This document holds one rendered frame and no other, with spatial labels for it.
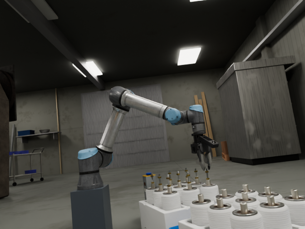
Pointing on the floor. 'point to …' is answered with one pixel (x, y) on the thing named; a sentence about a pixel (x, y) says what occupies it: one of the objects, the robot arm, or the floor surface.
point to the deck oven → (258, 112)
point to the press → (4, 71)
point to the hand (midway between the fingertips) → (207, 167)
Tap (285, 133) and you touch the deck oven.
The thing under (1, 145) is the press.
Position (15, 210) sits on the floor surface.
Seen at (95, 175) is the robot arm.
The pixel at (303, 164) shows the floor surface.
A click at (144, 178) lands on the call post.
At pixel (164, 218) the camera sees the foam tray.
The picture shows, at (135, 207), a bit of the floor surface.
